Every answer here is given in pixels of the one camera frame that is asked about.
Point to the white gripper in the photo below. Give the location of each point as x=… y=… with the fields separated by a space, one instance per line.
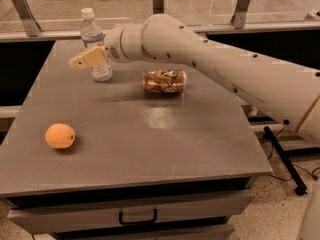
x=112 y=45

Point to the clear plastic water bottle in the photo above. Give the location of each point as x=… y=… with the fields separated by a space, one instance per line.
x=92 y=35

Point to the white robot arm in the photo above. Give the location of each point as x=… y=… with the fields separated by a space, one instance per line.
x=289 y=93

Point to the crushed brown soda can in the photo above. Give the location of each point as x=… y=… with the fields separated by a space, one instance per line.
x=164 y=81

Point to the orange fruit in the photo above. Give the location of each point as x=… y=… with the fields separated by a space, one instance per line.
x=60 y=136

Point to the black stand leg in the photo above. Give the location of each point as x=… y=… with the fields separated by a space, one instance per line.
x=301 y=188

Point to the left metal railing bracket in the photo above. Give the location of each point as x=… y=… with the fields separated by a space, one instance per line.
x=30 y=25

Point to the metal railing bracket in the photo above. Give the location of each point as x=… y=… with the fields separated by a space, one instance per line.
x=158 y=6
x=30 y=25
x=239 y=17

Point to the middle metal railing bracket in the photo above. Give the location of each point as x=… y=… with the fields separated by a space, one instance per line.
x=158 y=6

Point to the right metal railing bracket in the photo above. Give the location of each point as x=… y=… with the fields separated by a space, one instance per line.
x=239 y=17

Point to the grey drawer with black handle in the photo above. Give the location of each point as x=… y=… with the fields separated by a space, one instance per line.
x=111 y=214

